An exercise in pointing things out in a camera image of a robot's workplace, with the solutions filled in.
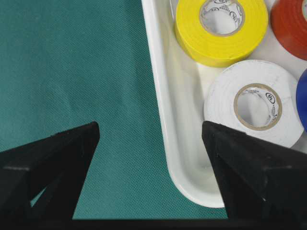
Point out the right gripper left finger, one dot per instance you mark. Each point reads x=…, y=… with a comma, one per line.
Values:
x=43, y=180

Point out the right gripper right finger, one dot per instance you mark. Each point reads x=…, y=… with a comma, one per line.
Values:
x=257, y=179

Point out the white tape roll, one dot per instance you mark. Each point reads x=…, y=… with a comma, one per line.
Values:
x=256, y=97

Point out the blue tape roll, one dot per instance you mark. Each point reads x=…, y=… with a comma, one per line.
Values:
x=301, y=99

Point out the yellow tape roll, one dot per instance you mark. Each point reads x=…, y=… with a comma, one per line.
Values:
x=219, y=33

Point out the red tape roll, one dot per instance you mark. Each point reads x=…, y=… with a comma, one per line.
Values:
x=289, y=25

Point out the white plastic case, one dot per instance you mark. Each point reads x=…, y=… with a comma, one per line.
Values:
x=181, y=86

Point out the green table cloth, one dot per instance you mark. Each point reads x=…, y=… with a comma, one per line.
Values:
x=66, y=63

